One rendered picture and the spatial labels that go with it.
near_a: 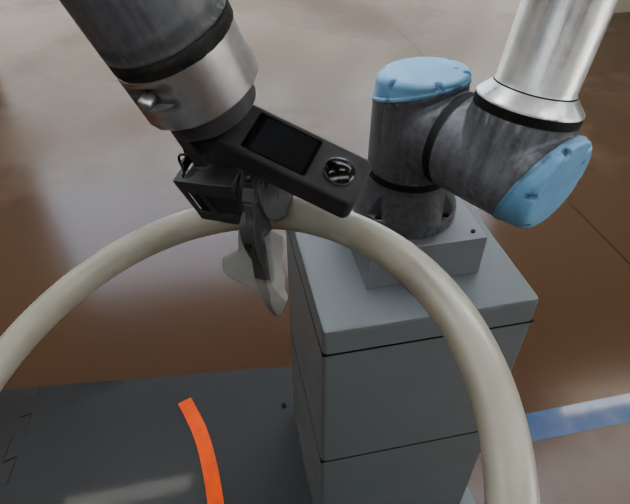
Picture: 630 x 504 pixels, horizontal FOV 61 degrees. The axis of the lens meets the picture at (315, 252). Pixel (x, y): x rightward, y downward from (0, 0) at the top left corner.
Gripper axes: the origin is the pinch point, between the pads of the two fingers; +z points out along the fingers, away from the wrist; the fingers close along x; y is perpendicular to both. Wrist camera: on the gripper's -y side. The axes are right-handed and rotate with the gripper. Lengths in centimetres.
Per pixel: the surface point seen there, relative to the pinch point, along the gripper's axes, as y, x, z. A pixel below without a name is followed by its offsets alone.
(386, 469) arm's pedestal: 11, 3, 88
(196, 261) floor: 127, -57, 122
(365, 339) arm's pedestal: 8.1, -8.2, 40.8
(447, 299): -16.0, 6.4, -7.4
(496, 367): -20.1, 10.5, -7.3
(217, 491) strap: 60, 22, 105
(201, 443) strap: 73, 11, 107
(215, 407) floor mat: 77, -1, 111
